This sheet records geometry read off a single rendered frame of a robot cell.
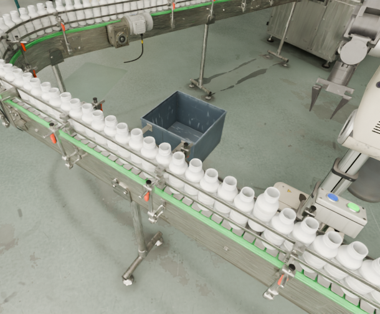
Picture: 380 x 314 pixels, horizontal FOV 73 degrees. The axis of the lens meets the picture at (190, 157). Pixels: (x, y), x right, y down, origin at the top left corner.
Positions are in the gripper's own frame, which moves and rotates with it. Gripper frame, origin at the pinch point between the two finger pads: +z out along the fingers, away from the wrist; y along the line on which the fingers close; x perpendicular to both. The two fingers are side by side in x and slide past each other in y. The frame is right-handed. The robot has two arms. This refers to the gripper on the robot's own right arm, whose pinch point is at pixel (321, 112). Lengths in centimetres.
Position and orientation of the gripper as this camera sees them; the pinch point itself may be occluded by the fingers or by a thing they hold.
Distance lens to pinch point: 89.9
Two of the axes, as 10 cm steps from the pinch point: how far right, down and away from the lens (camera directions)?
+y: 8.0, 4.5, -3.9
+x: 5.3, -2.4, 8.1
